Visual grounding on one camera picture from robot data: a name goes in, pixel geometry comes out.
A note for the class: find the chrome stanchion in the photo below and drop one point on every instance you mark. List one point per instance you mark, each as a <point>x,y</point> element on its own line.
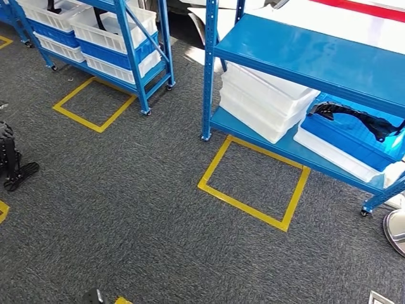
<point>395,233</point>

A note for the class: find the blue plastic bin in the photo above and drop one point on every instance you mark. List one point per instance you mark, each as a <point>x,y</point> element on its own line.
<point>53,35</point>
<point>111,56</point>

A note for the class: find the red barrier belt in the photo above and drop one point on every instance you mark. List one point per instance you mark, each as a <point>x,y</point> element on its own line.
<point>363,8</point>

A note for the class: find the blue metal shelf rack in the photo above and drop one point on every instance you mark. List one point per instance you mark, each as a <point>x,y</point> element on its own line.
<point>300,58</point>
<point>133,63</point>
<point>16,21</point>

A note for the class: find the black plastic car part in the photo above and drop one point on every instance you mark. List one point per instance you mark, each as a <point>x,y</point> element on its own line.
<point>373,121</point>

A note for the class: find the stacked white plastic trays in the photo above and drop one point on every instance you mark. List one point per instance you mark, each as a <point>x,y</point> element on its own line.
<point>262,105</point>

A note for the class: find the white plastic bin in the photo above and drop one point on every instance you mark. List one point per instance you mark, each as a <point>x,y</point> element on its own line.
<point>107,69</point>
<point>41,14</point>
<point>59,50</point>
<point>107,38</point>

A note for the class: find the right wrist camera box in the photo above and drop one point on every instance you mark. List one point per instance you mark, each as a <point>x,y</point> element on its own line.
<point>379,298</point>

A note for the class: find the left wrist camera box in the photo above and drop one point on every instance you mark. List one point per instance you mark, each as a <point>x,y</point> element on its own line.
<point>93,296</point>

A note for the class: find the black robot foot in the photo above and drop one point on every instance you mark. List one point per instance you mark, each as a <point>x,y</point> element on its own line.
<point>12,163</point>

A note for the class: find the blue plastic crate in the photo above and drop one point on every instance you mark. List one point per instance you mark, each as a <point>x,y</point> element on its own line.
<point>342,142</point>

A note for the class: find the white car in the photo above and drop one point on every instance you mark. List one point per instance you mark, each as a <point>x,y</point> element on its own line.
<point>221,16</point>

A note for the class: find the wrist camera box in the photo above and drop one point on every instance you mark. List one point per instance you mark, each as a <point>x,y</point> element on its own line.
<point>379,298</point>
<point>93,296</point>

